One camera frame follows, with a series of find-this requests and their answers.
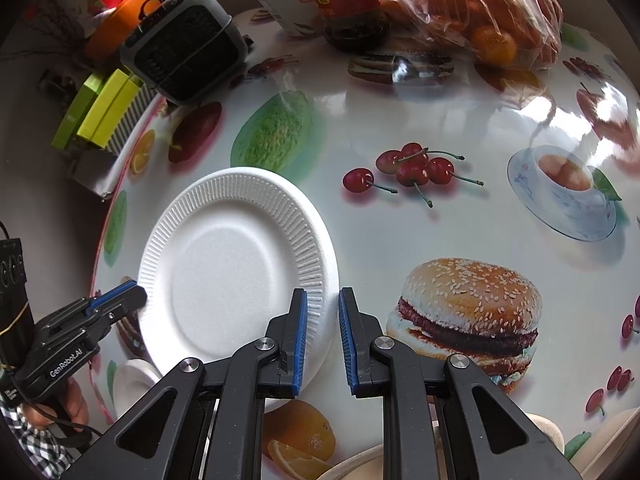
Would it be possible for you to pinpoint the green box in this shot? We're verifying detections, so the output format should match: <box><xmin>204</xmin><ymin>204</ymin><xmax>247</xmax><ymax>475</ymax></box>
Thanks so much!
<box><xmin>50</xmin><ymin>71</ymin><xmax>108</xmax><ymax>150</ymax></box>
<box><xmin>76</xmin><ymin>68</ymin><xmax>142</xmax><ymax>149</ymax></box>

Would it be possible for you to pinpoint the grey ribbed box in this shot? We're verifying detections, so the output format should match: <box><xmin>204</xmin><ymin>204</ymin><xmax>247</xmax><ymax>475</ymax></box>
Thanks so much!
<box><xmin>106</xmin><ymin>86</ymin><xmax>157</xmax><ymax>157</ymax></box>

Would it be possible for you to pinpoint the white foam plate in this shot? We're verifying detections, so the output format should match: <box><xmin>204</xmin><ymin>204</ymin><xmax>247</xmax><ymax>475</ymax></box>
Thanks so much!
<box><xmin>137</xmin><ymin>166</ymin><xmax>341</xmax><ymax>402</ymax></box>

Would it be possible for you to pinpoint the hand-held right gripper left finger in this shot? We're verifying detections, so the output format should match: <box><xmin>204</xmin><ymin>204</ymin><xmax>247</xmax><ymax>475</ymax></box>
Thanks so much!
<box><xmin>60</xmin><ymin>288</ymin><xmax>308</xmax><ymax>480</ymax></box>

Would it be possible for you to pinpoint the red label sauce jar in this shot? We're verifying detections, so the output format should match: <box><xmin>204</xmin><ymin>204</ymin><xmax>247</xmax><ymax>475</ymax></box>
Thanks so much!
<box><xmin>300</xmin><ymin>0</ymin><xmax>390</xmax><ymax>52</ymax></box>

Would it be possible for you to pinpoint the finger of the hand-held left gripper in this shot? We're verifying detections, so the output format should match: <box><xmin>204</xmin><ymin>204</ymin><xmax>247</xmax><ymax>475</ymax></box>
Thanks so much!
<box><xmin>87</xmin><ymin>280</ymin><xmax>149</xmax><ymax>314</ymax></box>
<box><xmin>94</xmin><ymin>310</ymin><xmax>135</xmax><ymax>336</ymax></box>

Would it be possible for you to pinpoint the person's left hand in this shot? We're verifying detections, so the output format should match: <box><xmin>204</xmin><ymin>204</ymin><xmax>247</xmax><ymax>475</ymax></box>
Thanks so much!
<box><xmin>22</xmin><ymin>375</ymin><xmax>90</xmax><ymax>432</ymax></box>

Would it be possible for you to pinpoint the black cable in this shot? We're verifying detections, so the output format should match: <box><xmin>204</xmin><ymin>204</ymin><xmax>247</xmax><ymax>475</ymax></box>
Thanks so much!
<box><xmin>27</xmin><ymin>400</ymin><xmax>97</xmax><ymax>452</ymax></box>

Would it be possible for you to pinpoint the orange box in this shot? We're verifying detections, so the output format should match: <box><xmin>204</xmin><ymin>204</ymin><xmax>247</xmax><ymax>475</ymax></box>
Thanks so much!
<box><xmin>84</xmin><ymin>0</ymin><xmax>182</xmax><ymax>62</ymax></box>

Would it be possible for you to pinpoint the plastic bag of oranges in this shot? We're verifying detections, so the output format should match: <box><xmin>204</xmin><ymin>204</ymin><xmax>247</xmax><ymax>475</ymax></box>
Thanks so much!
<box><xmin>376</xmin><ymin>0</ymin><xmax>564</xmax><ymax>72</ymax></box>

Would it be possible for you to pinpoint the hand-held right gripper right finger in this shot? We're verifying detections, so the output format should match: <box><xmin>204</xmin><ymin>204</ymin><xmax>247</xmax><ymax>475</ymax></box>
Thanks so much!
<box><xmin>338</xmin><ymin>287</ymin><xmax>583</xmax><ymax>480</ymax></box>

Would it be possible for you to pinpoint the fruit printed tablecloth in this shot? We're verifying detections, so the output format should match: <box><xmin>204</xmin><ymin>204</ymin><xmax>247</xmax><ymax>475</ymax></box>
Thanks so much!
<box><xmin>90</xmin><ymin>4</ymin><xmax>640</xmax><ymax>480</ymax></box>

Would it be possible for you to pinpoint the person's left forearm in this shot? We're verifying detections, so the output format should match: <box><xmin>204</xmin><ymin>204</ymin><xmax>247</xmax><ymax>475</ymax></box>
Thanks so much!
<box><xmin>0</xmin><ymin>404</ymin><xmax>76</xmax><ymax>479</ymax></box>

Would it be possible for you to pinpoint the grey desktop fan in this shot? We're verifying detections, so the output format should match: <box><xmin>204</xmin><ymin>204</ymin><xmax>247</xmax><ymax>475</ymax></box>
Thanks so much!
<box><xmin>119</xmin><ymin>0</ymin><xmax>249</xmax><ymax>106</ymax></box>

